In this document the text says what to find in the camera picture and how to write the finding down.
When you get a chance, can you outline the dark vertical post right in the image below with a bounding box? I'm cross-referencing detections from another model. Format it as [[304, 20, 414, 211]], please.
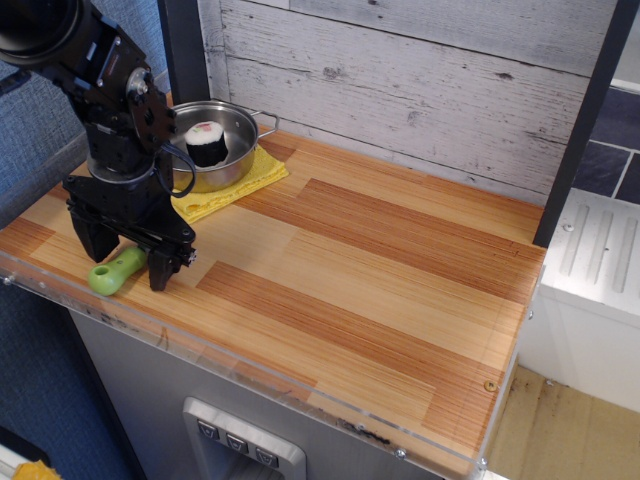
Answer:
[[533, 0, 639, 248]]

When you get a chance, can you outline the dark vertical post left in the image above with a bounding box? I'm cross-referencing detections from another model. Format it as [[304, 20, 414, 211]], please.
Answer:
[[157, 0, 210, 104]]

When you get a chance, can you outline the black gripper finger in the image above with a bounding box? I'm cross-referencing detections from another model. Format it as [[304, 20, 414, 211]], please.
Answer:
[[69, 207, 120, 263], [147, 248, 183, 291]]

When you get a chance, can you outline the white toy sink unit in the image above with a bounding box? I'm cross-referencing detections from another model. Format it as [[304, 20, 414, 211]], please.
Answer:
[[519, 189, 639, 411]]

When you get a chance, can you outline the dark vertical post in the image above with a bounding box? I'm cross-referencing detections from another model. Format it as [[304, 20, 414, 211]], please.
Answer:
[[157, 0, 210, 104], [533, 0, 639, 248]]

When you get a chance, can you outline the silver dispenser button panel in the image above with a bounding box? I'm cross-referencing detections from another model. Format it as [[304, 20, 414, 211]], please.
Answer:
[[182, 397, 307, 479]]

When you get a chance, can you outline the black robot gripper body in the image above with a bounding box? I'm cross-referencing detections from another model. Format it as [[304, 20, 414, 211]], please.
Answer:
[[63, 167, 196, 266]]

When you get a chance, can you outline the stainless steel pot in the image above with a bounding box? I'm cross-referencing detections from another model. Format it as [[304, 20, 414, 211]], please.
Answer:
[[171, 100, 280, 193]]

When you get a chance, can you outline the grey toy fridge cabinet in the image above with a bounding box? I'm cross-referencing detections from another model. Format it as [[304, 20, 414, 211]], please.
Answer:
[[72, 313, 481, 479]]

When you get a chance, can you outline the toy sushi roll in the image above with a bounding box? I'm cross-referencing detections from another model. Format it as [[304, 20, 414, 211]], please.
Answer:
[[184, 121, 228, 168]]

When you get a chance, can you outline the yellow cloth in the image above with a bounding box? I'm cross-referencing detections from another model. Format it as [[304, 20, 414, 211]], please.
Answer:
[[171, 146, 289, 224]]

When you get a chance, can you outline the yellow object bottom left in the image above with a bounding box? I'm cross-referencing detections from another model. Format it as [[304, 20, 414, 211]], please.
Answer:
[[11, 461, 62, 480]]

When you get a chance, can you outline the green handled grey spatula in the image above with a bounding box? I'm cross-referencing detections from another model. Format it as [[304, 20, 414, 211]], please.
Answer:
[[87, 246, 147, 296]]

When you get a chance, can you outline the clear acrylic table guard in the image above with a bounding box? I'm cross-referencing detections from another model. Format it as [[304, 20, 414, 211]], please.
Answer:
[[1, 242, 542, 479]]

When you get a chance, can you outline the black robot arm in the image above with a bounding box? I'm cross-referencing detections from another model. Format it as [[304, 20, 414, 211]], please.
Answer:
[[1, 1, 196, 291]]

